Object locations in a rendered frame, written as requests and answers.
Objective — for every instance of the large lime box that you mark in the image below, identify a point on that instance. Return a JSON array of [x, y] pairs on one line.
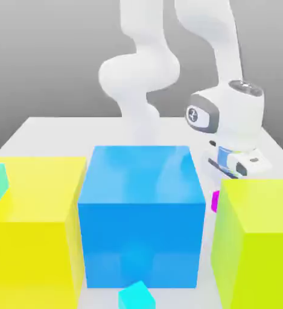
[[259, 241]]

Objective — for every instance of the small magenta cube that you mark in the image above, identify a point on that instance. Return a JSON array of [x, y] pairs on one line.
[[215, 201]]

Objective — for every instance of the large yellow box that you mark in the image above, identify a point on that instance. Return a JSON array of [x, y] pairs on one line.
[[32, 241]]

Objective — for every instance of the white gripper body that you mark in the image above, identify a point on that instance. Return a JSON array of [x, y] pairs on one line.
[[212, 172]]

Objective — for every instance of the small cyan cube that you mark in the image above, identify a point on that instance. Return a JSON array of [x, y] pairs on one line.
[[136, 297]]

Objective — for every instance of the large blue box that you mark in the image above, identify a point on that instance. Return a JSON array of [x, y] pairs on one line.
[[141, 229]]

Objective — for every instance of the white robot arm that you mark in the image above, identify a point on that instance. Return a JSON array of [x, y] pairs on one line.
[[141, 72]]

